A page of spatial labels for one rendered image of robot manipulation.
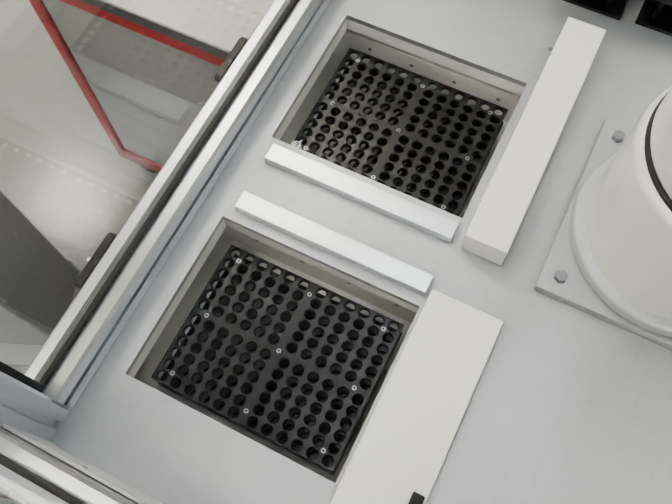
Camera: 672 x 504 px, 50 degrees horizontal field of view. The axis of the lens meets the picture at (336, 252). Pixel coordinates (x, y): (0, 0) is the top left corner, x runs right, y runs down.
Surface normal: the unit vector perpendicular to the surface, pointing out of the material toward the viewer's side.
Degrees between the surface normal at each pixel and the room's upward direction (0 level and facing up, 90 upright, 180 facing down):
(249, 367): 0
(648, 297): 90
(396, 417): 0
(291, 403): 0
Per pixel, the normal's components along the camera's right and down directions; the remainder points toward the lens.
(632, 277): -0.76, 0.61
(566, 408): -0.02, -0.39
